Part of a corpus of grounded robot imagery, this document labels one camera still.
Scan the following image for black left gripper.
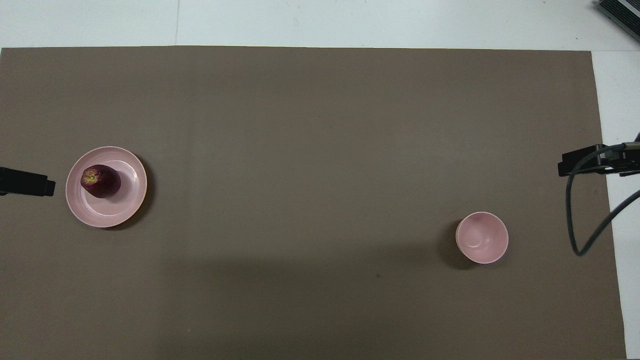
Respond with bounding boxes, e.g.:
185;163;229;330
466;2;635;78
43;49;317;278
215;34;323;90
0;167;56;197

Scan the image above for dark red apple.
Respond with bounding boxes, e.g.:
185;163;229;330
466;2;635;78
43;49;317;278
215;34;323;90
80;164;122;199

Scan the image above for grey ribbed device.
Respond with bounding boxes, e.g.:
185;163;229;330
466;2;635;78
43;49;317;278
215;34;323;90
596;0;640;29

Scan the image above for pink plate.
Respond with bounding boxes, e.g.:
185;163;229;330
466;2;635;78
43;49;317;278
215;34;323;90
65;146;148;229

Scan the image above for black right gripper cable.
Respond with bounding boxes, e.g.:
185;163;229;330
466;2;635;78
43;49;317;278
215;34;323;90
565;132;640;257

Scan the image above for pink bowl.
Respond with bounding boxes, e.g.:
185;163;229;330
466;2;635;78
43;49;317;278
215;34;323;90
455;211;510;265

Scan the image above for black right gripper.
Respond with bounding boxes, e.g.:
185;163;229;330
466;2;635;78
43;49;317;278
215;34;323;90
558;142;640;177

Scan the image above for brown table mat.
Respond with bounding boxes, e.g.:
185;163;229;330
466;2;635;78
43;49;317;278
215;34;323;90
0;46;627;360

